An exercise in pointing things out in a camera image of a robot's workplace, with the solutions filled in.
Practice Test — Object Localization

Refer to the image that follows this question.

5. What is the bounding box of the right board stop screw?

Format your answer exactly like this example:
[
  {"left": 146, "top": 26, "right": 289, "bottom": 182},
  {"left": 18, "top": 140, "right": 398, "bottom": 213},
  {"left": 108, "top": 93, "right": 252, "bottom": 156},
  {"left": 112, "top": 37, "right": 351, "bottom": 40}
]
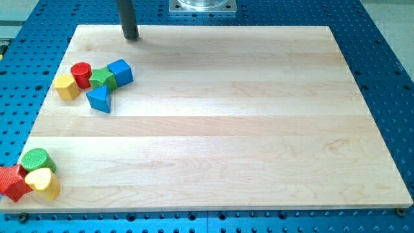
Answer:
[{"left": 395, "top": 208, "right": 406, "bottom": 217}]

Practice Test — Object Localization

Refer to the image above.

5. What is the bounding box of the red cylinder block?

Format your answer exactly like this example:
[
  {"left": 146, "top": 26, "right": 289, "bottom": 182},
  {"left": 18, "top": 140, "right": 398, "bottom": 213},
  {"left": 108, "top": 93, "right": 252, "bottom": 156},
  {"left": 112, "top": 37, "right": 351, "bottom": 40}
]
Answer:
[{"left": 71, "top": 62, "right": 92, "bottom": 89}]

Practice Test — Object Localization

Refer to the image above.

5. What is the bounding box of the blue triangle block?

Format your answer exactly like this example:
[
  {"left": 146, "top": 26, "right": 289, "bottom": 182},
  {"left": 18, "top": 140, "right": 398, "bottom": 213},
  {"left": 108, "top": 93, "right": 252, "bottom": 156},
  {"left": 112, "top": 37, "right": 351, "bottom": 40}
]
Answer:
[{"left": 86, "top": 85, "right": 111, "bottom": 113}]

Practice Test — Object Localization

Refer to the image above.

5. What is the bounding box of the green cylinder block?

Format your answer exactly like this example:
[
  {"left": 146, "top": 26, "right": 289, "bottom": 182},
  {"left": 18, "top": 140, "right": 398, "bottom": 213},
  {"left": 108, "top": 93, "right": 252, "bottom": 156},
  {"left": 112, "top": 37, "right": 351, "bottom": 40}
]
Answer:
[{"left": 20, "top": 148, "right": 57, "bottom": 173}]

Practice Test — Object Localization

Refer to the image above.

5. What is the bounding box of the light wooden board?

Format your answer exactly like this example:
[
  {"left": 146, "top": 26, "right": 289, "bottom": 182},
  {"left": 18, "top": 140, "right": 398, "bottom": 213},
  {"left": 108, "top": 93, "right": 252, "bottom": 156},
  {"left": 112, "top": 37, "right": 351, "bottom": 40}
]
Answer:
[{"left": 1, "top": 25, "right": 413, "bottom": 213}]

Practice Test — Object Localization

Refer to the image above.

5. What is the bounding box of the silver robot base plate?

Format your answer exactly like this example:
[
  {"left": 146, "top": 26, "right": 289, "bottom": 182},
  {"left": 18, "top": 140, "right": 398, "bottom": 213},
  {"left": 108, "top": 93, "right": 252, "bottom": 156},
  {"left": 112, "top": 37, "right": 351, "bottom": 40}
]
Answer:
[{"left": 169, "top": 0, "right": 237, "bottom": 13}]

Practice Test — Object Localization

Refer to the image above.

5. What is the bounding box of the green star block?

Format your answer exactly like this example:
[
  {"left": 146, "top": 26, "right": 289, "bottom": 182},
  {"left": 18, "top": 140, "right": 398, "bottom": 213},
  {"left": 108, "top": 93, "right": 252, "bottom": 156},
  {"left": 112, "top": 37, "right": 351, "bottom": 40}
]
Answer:
[{"left": 89, "top": 67, "right": 118, "bottom": 91}]

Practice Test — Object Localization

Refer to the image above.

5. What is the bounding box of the yellow hexagon block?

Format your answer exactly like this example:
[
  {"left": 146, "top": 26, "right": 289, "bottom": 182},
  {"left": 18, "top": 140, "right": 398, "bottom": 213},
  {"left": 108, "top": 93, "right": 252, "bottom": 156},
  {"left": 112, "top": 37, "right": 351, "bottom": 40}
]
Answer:
[{"left": 52, "top": 74, "right": 80, "bottom": 101}]

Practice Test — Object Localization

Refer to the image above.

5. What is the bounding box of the blue cube block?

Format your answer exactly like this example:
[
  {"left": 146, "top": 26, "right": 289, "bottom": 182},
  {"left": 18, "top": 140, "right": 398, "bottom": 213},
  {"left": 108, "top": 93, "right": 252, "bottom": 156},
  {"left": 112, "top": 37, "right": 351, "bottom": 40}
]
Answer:
[{"left": 107, "top": 59, "right": 134, "bottom": 87}]

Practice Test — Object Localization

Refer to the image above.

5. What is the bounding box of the red star block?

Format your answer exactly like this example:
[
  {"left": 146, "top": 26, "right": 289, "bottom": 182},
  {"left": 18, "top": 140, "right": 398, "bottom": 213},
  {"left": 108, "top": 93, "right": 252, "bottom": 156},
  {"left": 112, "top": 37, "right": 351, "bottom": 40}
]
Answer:
[{"left": 1, "top": 164, "right": 33, "bottom": 203}]

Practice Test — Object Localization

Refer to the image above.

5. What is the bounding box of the left board stop screw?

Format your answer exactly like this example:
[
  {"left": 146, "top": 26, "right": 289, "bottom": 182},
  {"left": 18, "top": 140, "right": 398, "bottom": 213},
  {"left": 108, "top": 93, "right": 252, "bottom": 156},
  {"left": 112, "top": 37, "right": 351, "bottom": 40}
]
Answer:
[{"left": 17, "top": 212, "right": 28, "bottom": 223}]

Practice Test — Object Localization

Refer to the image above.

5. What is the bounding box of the board stop screw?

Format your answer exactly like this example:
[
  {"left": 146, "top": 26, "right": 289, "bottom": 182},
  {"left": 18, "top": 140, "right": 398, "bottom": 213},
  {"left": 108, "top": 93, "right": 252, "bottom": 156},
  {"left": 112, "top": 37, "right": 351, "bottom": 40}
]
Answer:
[
  {"left": 17, "top": 212, "right": 28, "bottom": 223},
  {"left": 395, "top": 208, "right": 406, "bottom": 217}
]

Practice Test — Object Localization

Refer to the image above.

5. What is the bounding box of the yellow heart block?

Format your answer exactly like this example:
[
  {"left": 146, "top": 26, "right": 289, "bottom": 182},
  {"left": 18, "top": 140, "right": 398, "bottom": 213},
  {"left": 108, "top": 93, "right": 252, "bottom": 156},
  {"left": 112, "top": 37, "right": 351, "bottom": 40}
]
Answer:
[{"left": 25, "top": 168, "right": 61, "bottom": 200}]

